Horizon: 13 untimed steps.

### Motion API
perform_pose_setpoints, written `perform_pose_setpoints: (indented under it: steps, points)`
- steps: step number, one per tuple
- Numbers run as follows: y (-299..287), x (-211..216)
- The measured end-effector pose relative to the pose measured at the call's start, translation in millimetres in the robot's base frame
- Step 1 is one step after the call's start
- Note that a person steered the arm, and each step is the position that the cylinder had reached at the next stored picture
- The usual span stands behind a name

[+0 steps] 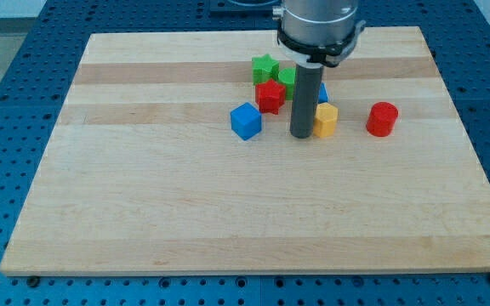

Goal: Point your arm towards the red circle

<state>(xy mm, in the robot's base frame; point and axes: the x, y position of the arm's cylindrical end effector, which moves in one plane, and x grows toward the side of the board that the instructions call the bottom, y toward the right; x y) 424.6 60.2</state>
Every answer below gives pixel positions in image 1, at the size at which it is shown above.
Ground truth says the green cylinder block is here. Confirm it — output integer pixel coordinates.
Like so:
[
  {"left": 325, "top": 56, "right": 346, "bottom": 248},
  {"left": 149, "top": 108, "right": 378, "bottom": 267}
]
[{"left": 277, "top": 67, "right": 296, "bottom": 100}]

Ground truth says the yellow hexagon block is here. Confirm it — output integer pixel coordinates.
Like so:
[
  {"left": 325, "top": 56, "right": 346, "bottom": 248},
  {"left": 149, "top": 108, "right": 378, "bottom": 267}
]
[{"left": 313, "top": 103, "right": 339, "bottom": 138}]

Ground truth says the red cylinder block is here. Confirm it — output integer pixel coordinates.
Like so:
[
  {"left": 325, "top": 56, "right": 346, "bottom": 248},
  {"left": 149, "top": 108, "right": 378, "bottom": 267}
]
[{"left": 366, "top": 101, "right": 399, "bottom": 137}]

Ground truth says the red star block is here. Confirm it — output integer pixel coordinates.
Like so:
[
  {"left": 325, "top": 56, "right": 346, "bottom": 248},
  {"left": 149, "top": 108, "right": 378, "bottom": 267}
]
[{"left": 255, "top": 79, "right": 286, "bottom": 115}]

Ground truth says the blue cube block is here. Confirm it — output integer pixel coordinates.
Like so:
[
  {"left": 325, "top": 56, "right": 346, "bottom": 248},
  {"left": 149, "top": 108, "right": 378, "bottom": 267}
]
[{"left": 230, "top": 102, "right": 262, "bottom": 140}]

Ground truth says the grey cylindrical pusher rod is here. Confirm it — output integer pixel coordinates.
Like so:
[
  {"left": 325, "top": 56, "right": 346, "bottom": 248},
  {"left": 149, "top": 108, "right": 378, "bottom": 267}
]
[{"left": 289, "top": 65, "right": 323, "bottom": 139}]

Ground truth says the small blue block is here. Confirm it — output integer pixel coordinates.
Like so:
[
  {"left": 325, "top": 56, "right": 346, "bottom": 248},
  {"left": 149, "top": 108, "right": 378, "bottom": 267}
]
[{"left": 318, "top": 82, "right": 329, "bottom": 104}]

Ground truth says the wooden board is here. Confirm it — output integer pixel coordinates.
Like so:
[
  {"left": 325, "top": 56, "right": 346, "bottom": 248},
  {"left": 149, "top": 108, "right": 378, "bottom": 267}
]
[{"left": 0, "top": 26, "right": 490, "bottom": 276}]

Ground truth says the green star block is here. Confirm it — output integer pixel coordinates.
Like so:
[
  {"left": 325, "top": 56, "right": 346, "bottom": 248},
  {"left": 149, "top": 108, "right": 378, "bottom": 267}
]
[{"left": 252, "top": 54, "right": 280, "bottom": 85}]

